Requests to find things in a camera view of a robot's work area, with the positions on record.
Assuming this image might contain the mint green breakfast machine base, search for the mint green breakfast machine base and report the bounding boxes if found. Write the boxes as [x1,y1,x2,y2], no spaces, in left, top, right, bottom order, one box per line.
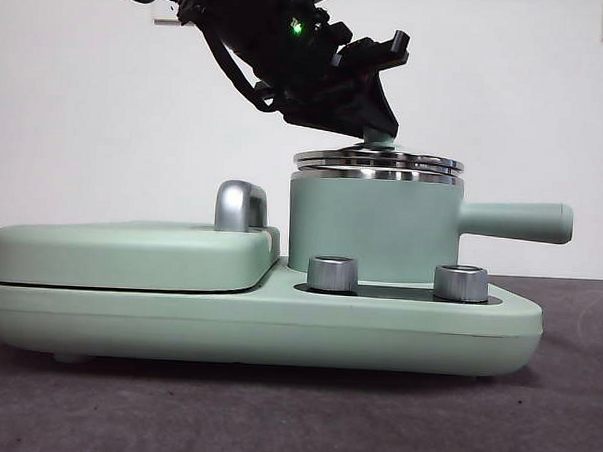
[0,265,546,386]

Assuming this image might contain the silver control knob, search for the silver control knob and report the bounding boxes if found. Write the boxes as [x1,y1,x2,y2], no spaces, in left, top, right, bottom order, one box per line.
[431,263,491,303]
[306,254,361,294]

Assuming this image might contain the green griddle cover, silver handle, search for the green griddle cover, silver handle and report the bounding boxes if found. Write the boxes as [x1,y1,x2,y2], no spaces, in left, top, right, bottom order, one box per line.
[0,170,284,297]

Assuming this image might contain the mint green pot with handle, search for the mint green pot with handle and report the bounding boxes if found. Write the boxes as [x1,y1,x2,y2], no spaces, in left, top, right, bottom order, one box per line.
[284,167,577,293]

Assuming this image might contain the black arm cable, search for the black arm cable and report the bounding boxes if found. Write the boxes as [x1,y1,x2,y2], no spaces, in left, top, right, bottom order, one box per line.
[198,24,291,116]

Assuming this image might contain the glass pot lid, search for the glass pot lid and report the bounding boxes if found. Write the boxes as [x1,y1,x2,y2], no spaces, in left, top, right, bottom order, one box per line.
[292,125,468,181]

